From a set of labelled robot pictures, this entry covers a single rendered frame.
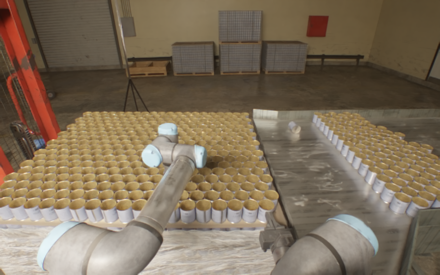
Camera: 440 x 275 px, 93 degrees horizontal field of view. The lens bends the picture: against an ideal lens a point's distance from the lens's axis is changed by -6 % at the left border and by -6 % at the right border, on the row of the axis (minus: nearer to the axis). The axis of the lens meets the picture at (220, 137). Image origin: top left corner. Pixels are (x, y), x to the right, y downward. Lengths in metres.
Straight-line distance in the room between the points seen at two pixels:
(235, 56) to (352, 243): 7.91
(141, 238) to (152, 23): 9.71
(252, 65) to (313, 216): 7.54
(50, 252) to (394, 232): 1.23
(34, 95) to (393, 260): 2.31
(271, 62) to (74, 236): 8.23
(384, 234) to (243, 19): 7.57
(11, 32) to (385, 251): 2.38
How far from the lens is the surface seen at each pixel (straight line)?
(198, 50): 8.17
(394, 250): 1.20
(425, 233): 1.51
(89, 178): 1.34
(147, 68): 8.63
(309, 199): 1.25
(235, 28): 8.17
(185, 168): 0.70
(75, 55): 11.40
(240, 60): 8.31
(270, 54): 8.44
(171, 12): 9.90
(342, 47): 11.27
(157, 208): 0.60
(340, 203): 1.28
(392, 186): 1.43
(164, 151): 0.79
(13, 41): 2.06
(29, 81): 2.08
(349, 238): 0.58
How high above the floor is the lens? 1.90
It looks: 29 degrees down
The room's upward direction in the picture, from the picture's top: 1 degrees counter-clockwise
